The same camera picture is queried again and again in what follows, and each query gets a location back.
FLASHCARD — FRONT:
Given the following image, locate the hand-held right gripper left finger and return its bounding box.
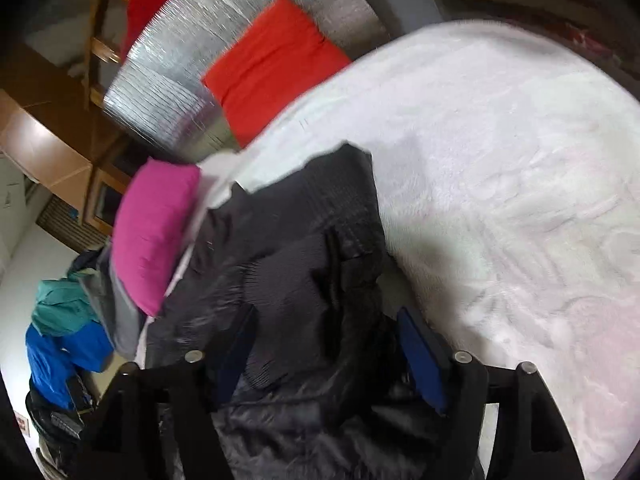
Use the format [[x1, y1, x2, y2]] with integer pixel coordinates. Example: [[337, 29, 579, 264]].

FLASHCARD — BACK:
[[70, 304, 260, 480]]

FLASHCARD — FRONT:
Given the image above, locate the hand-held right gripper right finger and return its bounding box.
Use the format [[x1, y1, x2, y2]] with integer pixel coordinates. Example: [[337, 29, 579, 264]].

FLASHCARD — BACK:
[[396, 306, 587, 480]]

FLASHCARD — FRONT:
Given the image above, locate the black puffer jacket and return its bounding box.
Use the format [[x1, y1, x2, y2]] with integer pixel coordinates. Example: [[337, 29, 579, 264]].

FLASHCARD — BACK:
[[145, 142, 488, 480]]

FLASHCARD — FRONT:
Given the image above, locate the grey cloth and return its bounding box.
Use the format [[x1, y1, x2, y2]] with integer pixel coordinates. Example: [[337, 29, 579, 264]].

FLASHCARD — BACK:
[[80, 247, 147, 361]]

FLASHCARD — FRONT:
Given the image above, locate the magenta pillow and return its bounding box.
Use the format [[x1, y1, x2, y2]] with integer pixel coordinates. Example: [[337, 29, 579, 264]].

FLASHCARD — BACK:
[[110, 159, 202, 318]]

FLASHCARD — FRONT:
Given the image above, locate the blue and teal jacket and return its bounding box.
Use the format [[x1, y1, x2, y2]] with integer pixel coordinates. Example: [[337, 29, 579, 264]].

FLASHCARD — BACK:
[[25, 250, 113, 413]]

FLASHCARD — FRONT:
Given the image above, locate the white floral blanket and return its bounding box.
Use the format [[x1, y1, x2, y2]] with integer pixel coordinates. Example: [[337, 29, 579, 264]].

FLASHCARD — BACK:
[[137, 20, 640, 480]]

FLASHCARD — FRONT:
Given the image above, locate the wooden cabinet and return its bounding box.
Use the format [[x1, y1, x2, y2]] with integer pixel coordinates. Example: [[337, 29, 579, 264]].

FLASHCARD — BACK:
[[0, 90, 141, 236]]

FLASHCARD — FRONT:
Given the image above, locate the orange-red pillow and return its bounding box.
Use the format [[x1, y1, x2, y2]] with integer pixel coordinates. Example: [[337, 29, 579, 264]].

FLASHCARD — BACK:
[[202, 0, 352, 149]]

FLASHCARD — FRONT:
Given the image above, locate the silver foil insulation mat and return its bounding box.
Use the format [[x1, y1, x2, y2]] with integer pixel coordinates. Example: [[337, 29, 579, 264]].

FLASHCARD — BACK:
[[102, 0, 391, 157]]

